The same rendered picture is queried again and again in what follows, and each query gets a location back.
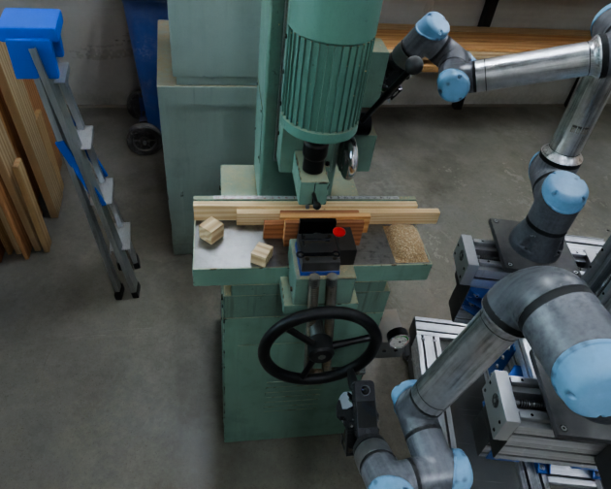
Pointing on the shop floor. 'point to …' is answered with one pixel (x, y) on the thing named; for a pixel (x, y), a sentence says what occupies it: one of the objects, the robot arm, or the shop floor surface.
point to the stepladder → (69, 129)
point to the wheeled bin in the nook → (147, 63)
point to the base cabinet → (262, 413)
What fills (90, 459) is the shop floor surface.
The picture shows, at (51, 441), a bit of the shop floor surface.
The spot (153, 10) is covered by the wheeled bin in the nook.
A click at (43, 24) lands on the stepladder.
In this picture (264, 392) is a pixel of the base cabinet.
